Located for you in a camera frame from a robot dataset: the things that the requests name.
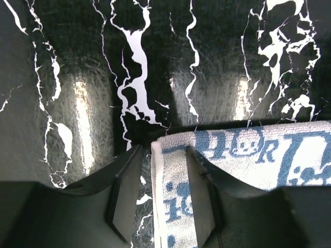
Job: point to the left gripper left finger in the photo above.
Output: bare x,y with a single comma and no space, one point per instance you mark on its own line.
96,211

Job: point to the black marble pattern mat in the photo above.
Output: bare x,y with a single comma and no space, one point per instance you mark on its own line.
82,82

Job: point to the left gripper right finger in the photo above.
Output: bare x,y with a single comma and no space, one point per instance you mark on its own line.
230,213

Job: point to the blue white patterned towel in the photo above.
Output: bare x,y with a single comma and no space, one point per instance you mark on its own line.
266,157

